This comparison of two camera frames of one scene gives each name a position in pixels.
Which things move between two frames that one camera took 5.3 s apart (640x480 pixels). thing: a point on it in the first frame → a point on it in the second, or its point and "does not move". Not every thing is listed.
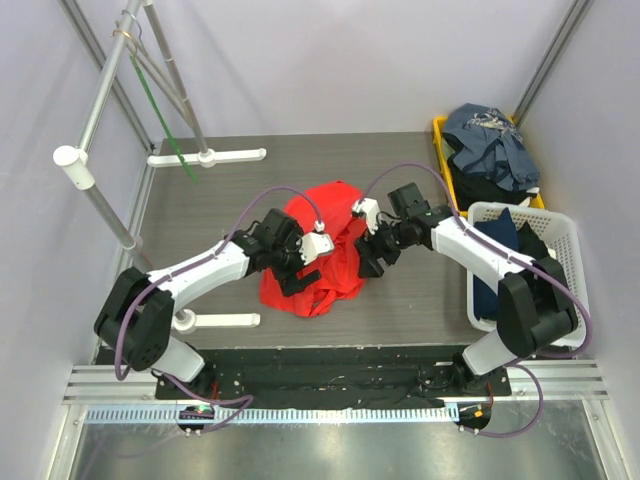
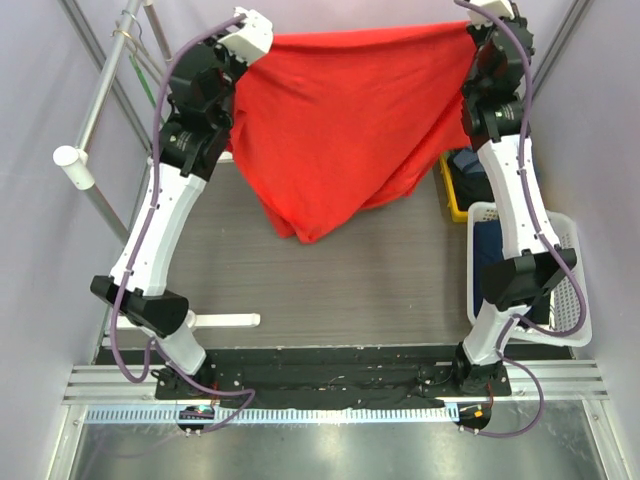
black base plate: x=331 y=376 does not move
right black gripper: x=373 y=253 → x=480 y=32
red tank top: x=339 y=280 → x=329 y=124
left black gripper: x=290 y=285 → x=238 y=65
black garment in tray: x=472 y=188 does not move
